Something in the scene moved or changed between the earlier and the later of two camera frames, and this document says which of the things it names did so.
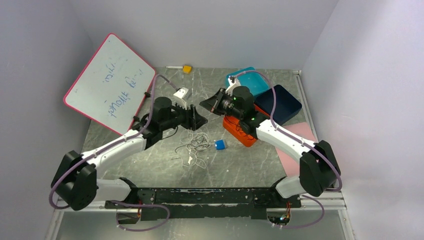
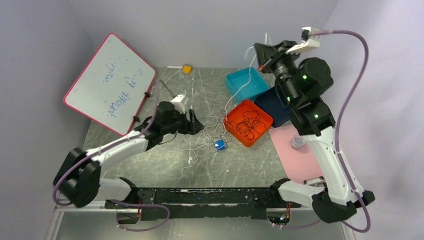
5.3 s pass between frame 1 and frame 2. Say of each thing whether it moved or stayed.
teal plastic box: stayed
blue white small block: stayed
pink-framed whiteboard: stayed
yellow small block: stayed
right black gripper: moved
